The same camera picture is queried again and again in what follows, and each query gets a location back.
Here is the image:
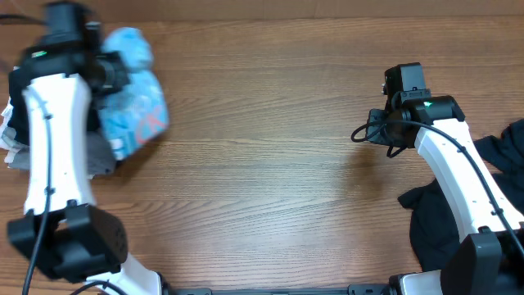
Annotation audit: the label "light blue t-shirt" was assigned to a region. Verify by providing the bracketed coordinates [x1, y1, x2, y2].
[98, 27, 169, 161]

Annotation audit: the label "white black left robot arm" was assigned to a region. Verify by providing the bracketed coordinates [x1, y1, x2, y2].
[7, 46, 164, 294]

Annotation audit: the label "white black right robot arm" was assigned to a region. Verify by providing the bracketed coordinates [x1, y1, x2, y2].
[363, 96, 523, 294]

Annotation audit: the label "folded grey garment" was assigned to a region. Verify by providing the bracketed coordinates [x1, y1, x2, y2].
[4, 132, 116, 179]

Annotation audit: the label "folded black garment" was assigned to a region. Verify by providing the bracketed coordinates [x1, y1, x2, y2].
[7, 69, 29, 145]

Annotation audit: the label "black shirt pile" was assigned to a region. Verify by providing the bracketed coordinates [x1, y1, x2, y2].
[398, 120, 523, 271]

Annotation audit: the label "folded white garment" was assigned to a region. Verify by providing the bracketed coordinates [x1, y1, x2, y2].
[1, 99, 22, 164]

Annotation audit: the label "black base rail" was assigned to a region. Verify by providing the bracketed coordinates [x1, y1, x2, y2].
[165, 284, 398, 295]

